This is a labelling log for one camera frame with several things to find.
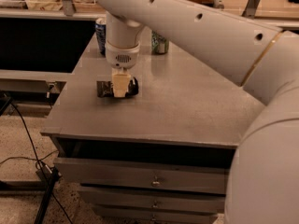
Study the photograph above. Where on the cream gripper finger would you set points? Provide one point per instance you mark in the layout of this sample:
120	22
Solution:
120	82

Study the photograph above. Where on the green soda can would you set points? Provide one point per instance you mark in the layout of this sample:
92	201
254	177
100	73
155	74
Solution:
159	44

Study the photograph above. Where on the top grey drawer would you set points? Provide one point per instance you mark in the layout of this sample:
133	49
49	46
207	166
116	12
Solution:
143	175

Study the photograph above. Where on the grey drawer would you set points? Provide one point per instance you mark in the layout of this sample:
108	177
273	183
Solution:
143	175
158	200
153	215

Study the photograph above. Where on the grey drawer cabinet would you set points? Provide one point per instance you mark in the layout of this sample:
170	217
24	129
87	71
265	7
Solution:
184	114

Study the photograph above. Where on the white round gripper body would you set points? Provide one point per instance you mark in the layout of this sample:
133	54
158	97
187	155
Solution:
121	57

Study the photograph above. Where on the grey metal rail frame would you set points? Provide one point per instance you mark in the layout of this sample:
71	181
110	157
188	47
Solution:
282	13

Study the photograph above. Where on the bottom grey drawer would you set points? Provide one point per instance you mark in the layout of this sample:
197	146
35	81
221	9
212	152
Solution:
153	215

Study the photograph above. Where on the blue soda can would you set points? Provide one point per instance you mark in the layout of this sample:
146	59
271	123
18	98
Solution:
100	29

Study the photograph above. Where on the middle grey drawer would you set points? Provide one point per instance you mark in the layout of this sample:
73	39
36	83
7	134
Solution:
158	200

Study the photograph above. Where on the black tripod leg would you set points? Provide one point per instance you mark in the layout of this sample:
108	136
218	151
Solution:
48	178

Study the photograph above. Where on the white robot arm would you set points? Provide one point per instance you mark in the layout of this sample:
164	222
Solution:
263	183

